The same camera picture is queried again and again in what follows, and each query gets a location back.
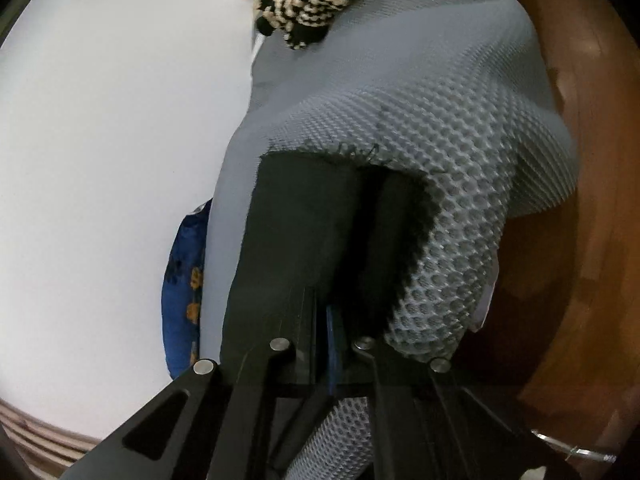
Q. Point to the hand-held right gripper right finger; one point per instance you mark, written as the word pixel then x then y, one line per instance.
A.
pixel 340 345

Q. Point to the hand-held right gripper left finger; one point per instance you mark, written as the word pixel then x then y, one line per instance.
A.
pixel 309 330

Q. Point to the black pants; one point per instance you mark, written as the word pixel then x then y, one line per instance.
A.
pixel 300 220

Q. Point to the dark blue floral pillow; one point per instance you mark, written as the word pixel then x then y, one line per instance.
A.
pixel 182 280

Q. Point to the grey mesh mattress pad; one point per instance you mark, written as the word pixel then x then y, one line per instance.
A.
pixel 400 110

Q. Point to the beige wooden moulding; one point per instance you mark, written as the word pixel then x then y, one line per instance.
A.
pixel 35 435

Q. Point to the black and cream striped knit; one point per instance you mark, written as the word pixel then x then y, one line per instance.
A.
pixel 305 0

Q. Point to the brown wooden bed frame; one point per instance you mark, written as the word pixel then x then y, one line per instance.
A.
pixel 590 210

